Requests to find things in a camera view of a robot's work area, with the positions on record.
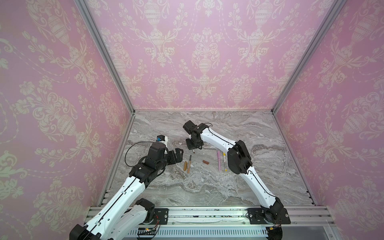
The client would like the aluminium front rail frame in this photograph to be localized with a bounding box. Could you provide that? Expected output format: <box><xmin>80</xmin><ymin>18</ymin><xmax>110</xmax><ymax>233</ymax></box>
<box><xmin>77</xmin><ymin>205</ymin><xmax>340</xmax><ymax>240</ymax></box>

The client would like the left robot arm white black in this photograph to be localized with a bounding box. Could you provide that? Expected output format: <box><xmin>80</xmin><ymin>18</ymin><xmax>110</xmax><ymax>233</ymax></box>
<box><xmin>69</xmin><ymin>142</ymin><xmax>184</xmax><ymax>240</ymax></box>

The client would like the corner aluminium post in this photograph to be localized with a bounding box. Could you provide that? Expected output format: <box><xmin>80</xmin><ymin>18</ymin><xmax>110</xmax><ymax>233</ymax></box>
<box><xmin>73</xmin><ymin>0</ymin><xmax>135</xmax><ymax>115</ymax></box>
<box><xmin>271</xmin><ymin>0</ymin><xmax>347</xmax><ymax>117</ymax></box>

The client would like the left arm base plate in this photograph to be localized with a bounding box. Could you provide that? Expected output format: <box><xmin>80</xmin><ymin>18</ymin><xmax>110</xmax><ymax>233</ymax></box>
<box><xmin>143</xmin><ymin>208</ymin><xmax>169</xmax><ymax>225</ymax></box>

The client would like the white pen yellow tip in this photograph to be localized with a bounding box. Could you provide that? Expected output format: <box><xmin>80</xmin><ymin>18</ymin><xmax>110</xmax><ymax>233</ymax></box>
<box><xmin>223</xmin><ymin>153</ymin><xmax>228</xmax><ymax>172</ymax></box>

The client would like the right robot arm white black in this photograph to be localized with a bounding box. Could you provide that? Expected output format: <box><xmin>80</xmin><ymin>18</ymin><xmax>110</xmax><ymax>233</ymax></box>
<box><xmin>183</xmin><ymin>121</ymin><xmax>291</xmax><ymax>225</ymax></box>

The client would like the right corner aluminium post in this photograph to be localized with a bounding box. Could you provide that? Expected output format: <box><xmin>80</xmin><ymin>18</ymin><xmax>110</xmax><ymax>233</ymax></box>
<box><xmin>271</xmin><ymin>0</ymin><xmax>347</xmax><ymax>117</ymax></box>

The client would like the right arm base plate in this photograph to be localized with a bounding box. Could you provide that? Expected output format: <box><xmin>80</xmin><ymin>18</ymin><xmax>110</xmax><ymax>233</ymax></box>
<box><xmin>246</xmin><ymin>208</ymin><xmax>291</xmax><ymax>225</ymax></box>

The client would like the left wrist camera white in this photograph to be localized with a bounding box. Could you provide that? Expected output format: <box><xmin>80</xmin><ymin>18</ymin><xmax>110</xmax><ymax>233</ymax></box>
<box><xmin>156</xmin><ymin>135</ymin><xmax>169</xmax><ymax>147</ymax></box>

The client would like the left corner aluminium post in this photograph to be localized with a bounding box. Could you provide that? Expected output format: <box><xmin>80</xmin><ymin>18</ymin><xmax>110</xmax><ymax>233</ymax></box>
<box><xmin>73</xmin><ymin>0</ymin><xmax>135</xmax><ymax>115</ymax></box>

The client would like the pink fountain pen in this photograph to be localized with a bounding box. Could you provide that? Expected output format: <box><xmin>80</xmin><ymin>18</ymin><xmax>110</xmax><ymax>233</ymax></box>
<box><xmin>218</xmin><ymin>156</ymin><xmax>222</xmax><ymax>172</ymax></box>

